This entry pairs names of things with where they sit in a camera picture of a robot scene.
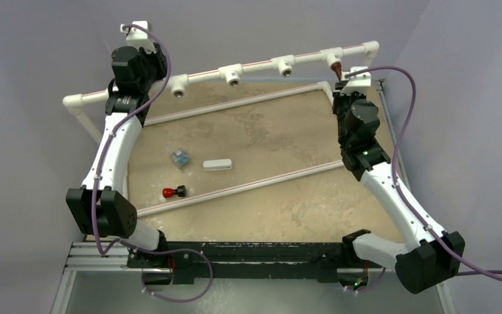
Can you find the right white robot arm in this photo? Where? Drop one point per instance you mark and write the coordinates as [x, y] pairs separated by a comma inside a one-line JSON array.
[[425, 258]]

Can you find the brown faucet with chrome cap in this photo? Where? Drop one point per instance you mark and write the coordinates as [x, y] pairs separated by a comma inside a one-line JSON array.
[[336, 67]]

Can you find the aluminium table frame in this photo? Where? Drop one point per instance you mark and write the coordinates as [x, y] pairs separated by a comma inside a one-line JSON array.
[[85, 256]]

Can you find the red and black faucet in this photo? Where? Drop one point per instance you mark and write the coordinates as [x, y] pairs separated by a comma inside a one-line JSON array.
[[179, 191]]

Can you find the white plastic pipe piece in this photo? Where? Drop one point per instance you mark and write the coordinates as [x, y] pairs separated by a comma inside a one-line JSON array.
[[217, 165]]

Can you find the white PVC pipe frame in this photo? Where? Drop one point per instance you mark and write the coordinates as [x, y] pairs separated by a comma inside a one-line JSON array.
[[89, 109]]

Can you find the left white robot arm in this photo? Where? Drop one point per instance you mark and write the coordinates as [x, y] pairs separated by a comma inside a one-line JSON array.
[[99, 206]]

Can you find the clear blue faucet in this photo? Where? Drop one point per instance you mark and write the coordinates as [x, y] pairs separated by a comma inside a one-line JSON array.
[[180, 158]]

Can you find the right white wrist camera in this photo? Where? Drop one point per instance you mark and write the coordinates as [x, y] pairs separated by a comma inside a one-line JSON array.
[[356, 80]]

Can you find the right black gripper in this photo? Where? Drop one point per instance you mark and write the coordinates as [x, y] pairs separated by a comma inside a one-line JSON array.
[[336, 98]]

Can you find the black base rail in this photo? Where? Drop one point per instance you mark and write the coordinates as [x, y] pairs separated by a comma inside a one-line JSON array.
[[324, 262]]

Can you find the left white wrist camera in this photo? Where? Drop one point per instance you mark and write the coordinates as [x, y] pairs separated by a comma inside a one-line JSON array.
[[137, 38]]

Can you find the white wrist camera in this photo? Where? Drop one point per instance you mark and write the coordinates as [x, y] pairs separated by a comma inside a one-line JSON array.
[[137, 38], [356, 80]]

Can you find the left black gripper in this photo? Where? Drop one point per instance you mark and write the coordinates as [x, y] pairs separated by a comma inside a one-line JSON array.
[[158, 59]]

